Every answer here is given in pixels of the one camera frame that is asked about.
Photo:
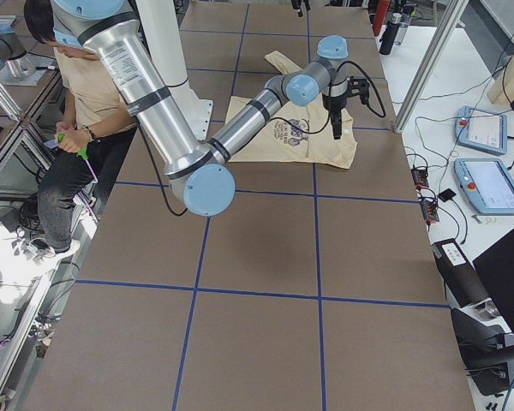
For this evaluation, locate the aluminium frame post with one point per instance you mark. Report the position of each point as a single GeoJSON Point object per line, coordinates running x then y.
{"type": "Point", "coordinates": [441, 37]}

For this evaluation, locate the cream long-sleeve graphic shirt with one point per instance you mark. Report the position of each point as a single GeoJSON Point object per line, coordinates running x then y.
{"type": "Point", "coordinates": [300, 134]}

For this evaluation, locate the near blue teach pendant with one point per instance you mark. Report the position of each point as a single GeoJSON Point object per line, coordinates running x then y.
{"type": "Point", "coordinates": [486, 184]}

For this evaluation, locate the black water bottle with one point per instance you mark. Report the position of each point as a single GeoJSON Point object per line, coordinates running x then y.
{"type": "Point", "coordinates": [389, 35]}

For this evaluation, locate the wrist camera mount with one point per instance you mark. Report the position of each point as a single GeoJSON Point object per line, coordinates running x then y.
{"type": "Point", "coordinates": [358, 87]}

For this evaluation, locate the blue teach pendant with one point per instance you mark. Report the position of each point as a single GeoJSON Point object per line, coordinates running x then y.
{"type": "Point", "coordinates": [486, 184]}
{"type": "Point", "coordinates": [482, 130]}

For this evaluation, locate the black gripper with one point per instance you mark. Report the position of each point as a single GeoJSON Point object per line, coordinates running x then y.
{"type": "Point", "coordinates": [332, 104]}
{"type": "Point", "coordinates": [300, 11]}

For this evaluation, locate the seated person in beige shirt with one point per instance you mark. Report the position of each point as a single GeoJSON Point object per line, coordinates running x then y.
{"type": "Point", "coordinates": [93, 137]}

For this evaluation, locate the far blue teach pendant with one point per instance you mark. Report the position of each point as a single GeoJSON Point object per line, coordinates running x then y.
{"type": "Point", "coordinates": [482, 130]}

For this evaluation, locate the black monitor screen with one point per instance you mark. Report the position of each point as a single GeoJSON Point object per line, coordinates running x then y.
{"type": "Point", "coordinates": [495, 268]}

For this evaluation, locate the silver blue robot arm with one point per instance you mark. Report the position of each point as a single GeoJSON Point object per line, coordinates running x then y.
{"type": "Point", "coordinates": [141, 49]}

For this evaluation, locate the orange black usb hub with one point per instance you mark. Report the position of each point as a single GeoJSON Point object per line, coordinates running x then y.
{"type": "Point", "coordinates": [419, 176]}

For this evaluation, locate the brown black box device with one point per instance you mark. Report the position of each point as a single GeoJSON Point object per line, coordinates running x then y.
{"type": "Point", "coordinates": [460, 276]}

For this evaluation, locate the clear plastic bottle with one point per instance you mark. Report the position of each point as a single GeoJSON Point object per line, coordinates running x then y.
{"type": "Point", "coordinates": [407, 14]}

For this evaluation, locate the red bottle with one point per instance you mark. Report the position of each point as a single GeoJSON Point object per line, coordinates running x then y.
{"type": "Point", "coordinates": [381, 11]}

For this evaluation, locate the black monitor stand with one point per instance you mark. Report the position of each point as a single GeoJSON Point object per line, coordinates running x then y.
{"type": "Point", "coordinates": [487, 352]}

